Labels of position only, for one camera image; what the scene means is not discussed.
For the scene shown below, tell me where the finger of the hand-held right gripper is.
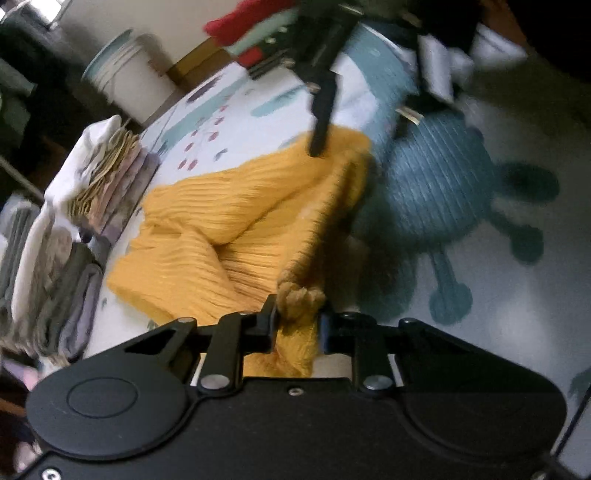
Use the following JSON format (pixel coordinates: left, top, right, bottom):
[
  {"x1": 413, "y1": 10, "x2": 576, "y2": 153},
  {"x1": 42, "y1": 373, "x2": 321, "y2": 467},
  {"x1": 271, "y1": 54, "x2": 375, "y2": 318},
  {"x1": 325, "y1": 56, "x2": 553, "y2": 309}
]
[{"x1": 294, "y1": 9, "x2": 365, "y2": 159}]

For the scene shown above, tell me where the white plastic bucket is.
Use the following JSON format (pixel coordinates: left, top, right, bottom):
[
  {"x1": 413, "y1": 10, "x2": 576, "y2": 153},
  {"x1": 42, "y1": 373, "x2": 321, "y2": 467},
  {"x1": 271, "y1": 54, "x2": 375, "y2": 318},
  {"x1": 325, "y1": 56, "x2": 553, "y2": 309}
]
[{"x1": 82, "y1": 28, "x2": 179, "y2": 126}]

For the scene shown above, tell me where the red cloth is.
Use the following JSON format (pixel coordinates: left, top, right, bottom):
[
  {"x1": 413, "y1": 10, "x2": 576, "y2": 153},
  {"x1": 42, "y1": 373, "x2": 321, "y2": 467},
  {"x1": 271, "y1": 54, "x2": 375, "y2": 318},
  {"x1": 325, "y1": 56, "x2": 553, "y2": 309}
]
[{"x1": 204, "y1": 0, "x2": 296, "y2": 68}]

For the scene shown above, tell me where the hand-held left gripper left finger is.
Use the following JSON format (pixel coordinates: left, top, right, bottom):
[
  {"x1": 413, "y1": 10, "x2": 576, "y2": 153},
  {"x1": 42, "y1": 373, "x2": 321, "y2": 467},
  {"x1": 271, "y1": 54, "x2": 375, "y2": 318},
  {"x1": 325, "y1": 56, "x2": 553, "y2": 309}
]
[{"x1": 122, "y1": 293, "x2": 282, "y2": 394}]

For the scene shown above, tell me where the mint green cloth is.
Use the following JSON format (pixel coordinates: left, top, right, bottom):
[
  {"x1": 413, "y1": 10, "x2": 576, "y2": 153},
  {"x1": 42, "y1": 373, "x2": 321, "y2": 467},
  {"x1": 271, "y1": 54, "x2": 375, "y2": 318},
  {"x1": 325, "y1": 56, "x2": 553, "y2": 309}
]
[{"x1": 228, "y1": 11, "x2": 302, "y2": 57}]

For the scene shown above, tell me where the stack of folded pastel clothes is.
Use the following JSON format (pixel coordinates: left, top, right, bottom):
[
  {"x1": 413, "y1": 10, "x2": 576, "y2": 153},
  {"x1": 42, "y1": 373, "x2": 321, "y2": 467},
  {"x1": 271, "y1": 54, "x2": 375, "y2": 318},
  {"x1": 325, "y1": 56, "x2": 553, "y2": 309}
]
[{"x1": 45, "y1": 114, "x2": 160, "y2": 241}]

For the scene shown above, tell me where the folded lavender garment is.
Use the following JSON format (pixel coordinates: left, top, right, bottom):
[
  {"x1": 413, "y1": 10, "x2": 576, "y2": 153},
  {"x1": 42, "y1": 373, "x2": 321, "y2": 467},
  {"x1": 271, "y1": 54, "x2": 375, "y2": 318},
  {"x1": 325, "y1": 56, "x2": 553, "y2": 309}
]
[{"x1": 58, "y1": 265, "x2": 105, "y2": 363}]

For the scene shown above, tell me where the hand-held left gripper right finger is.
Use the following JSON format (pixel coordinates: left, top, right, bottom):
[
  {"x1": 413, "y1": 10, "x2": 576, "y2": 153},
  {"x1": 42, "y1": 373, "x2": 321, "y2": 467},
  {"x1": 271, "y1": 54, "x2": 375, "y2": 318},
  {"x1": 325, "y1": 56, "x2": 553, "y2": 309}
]
[{"x1": 320, "y1": 308, "x2": 468, "y2": 398}]

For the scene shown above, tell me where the wooden baseboard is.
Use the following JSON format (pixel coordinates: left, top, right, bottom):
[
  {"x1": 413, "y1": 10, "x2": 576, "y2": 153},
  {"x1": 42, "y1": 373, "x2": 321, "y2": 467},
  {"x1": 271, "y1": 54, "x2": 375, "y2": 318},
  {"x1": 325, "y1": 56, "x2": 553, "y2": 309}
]
[{"x1": 165, "y1": 37, "x2": 242, "y2": 89}]

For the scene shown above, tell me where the yellow ribbed knit sweater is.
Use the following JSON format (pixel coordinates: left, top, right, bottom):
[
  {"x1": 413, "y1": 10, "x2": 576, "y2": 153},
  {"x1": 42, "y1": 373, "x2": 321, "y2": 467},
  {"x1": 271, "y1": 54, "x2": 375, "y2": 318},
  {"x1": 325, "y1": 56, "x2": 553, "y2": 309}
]
[{"x1": 107, "y1": 127, "x2": 375, "y2": 377}]

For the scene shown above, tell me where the folded grey garment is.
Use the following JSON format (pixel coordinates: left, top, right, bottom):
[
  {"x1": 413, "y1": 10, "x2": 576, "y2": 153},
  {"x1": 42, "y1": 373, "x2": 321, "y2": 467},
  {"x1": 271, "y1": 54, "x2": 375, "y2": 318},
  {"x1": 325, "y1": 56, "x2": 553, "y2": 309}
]
[{"x1": 34, "y1": 242, "x2": 95, "y2": 357}]

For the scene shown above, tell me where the cartoon printed play mat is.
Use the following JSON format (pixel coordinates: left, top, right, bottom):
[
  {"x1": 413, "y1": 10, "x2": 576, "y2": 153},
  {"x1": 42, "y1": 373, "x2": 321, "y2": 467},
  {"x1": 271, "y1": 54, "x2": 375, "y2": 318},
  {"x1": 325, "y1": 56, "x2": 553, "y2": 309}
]
[{"x1": 83, "y1": 18, "x2": 591, "y2": 462}]

